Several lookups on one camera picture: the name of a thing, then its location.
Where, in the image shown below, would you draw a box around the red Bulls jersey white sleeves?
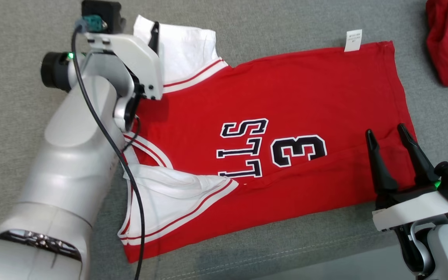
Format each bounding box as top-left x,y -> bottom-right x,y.
117,15 -> 419,264

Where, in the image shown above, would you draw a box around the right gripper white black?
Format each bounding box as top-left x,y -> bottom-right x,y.
365,124 -> 448,232

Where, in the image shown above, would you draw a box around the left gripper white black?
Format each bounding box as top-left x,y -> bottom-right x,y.
40,21 -> 165,101

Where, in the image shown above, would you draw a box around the left arm cable teal plug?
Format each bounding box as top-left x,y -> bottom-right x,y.
70,16 -> 147,280

